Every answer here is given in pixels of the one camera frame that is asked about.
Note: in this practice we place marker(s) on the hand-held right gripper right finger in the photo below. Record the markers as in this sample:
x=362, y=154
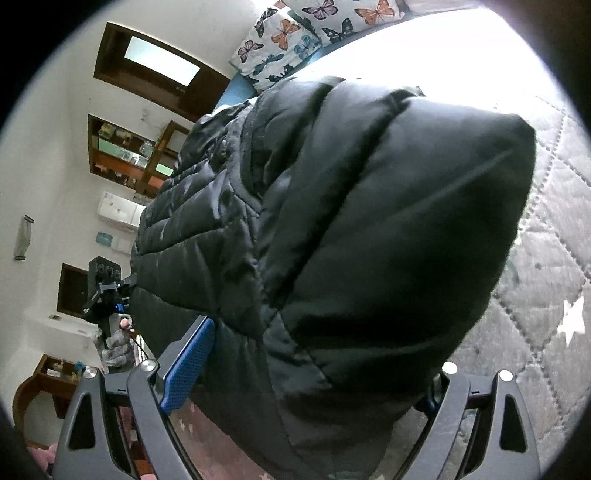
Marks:
x=450, y=397

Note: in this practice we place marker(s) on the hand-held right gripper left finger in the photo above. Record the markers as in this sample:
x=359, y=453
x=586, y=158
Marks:
x=191, y=364

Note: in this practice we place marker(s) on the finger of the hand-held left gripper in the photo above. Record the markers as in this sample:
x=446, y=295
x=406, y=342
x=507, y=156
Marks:
x=119, y=307
x=117, y=286

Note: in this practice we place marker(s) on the black down jacket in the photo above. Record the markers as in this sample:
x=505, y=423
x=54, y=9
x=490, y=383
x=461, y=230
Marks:
x=346, y=230

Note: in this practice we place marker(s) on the person's left hand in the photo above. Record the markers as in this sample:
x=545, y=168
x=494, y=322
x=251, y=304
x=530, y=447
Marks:
x=116, y=350

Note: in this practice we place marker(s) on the white cabinet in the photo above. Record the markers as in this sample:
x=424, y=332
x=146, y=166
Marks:
x=120, y=210

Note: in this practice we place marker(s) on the curved wooden dressing table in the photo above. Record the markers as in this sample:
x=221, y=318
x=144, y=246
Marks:
x=41, y=385

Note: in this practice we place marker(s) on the brown wooden door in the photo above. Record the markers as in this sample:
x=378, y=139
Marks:
x=115, y=69

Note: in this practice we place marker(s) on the butterfly print pillows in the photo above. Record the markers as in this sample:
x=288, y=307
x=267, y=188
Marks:
x=235, y=92

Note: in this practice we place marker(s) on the teal wall sign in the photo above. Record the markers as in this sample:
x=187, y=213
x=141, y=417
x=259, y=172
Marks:
x=104, y=239

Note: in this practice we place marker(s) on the grey wall hanging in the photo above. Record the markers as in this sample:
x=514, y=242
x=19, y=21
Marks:
x=24, y=237

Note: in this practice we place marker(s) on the wooden wall cabinet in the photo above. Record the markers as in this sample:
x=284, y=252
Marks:
x=115, y=152

